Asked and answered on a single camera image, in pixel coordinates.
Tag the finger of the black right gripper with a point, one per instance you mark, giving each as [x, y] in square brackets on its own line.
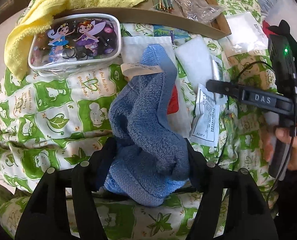
[255, 97]

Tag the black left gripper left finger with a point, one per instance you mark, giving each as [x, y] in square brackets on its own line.
[100, 162]

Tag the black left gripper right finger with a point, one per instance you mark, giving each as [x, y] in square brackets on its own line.
[198, 174]

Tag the silver foil printed packet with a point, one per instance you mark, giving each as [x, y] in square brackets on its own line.
[205, 127]

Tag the blue towel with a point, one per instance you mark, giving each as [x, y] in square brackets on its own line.
[151, 161]

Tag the white pouch red label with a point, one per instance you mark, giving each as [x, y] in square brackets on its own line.
[144, 56]

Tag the bag of coloured sticks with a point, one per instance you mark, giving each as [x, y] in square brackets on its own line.
[163, 5]

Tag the large white plastic mailer bag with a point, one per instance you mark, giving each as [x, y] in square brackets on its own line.
[246, 35]

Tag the white foam sheet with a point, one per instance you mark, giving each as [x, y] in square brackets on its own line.
[195, 58]

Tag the red cloth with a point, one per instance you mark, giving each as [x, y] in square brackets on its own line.
[266, 30]

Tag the green white patterned quilt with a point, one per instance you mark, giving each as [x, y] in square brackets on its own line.
[54, 121]

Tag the colourful picture packet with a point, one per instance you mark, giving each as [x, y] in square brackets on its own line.
[178, 36]

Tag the clear bag grey contents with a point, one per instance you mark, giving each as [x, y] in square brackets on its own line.
[197, 10]

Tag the shallow cardboard box tray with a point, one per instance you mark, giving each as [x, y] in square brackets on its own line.
[144, 13]

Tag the fairy print clear pouch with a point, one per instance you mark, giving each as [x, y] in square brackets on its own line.
[74, 41]

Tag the yellow towel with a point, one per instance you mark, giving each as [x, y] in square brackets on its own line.
[38, 20]

